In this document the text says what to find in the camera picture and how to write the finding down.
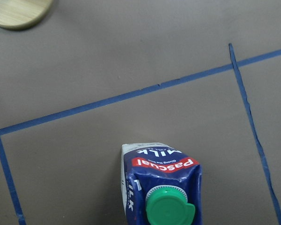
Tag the blue white milk carton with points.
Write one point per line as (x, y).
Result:
(160, 185)

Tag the wooden mug tree stand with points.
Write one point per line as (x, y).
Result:
(23, 14)

